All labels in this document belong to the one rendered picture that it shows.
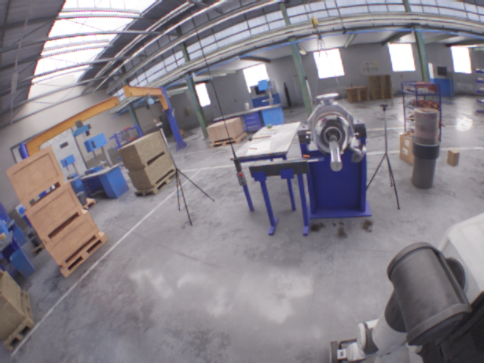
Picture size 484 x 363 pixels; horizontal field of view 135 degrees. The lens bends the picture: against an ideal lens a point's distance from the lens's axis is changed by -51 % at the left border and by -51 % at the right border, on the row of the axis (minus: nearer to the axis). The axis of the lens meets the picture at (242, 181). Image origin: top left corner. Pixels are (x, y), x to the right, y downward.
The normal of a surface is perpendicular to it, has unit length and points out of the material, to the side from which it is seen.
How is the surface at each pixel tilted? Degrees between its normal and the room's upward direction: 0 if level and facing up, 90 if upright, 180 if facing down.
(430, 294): 19
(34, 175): 90
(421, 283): 26
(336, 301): 0
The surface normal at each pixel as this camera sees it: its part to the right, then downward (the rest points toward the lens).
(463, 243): -0.83, -0.55
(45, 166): 0.89, -0.06
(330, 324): -0.27, -0.87
